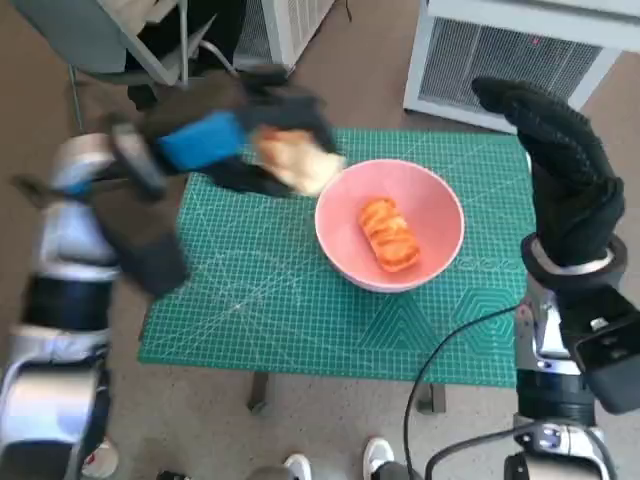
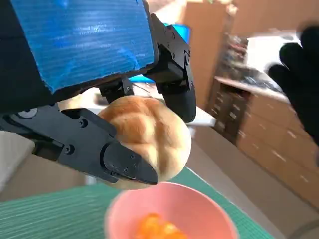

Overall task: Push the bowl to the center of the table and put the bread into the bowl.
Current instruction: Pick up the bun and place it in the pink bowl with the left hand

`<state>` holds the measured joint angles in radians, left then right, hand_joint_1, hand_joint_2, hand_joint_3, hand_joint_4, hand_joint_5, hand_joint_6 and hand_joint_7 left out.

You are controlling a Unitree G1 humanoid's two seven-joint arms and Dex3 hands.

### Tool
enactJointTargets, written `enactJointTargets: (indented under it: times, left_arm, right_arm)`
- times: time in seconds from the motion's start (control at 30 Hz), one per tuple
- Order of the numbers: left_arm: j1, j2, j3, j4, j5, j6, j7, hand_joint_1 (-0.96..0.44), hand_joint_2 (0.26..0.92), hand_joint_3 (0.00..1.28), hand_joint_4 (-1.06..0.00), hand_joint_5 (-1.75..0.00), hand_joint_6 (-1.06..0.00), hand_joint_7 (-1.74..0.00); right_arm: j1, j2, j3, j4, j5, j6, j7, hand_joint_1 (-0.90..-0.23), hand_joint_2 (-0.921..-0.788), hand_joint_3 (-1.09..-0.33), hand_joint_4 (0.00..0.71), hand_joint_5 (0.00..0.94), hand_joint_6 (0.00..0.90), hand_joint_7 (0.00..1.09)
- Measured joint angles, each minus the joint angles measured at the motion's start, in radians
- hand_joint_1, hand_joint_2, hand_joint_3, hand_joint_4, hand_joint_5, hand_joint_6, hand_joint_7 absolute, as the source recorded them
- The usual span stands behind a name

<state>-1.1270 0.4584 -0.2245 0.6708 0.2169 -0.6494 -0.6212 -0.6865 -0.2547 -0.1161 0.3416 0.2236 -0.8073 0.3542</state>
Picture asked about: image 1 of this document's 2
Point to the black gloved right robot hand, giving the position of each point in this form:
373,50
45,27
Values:
570,190

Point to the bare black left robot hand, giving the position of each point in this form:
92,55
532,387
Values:
200,142

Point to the round toy bread bun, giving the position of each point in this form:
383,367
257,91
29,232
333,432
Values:
305,167

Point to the pink bowl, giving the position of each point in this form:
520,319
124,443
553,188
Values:
430,200

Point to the long braided toy bread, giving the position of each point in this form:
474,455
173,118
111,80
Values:
390,235

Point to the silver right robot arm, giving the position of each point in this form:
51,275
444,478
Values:
545,395

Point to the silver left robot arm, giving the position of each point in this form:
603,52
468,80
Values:
60,310

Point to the person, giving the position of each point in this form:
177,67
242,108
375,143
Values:
215,25

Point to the large white mesh cabinet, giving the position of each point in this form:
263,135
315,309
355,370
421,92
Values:
500,60

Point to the small white mesh cabinet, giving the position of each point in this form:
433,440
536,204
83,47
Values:
290,25

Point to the grey office chair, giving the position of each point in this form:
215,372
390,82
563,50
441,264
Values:
75,35

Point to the green cutting mat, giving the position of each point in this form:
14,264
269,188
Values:
260,300

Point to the person's white shoe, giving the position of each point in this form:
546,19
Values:
378,455
298,467

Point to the red and white cup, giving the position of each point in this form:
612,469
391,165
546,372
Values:
102,457

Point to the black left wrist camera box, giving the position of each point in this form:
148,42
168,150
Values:
145,250

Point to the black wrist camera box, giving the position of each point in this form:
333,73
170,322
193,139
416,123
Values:
605,350
145,250

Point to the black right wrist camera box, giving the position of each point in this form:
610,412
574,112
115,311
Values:
605,350

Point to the black table leg bracket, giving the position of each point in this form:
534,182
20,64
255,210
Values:
259,392
431,398

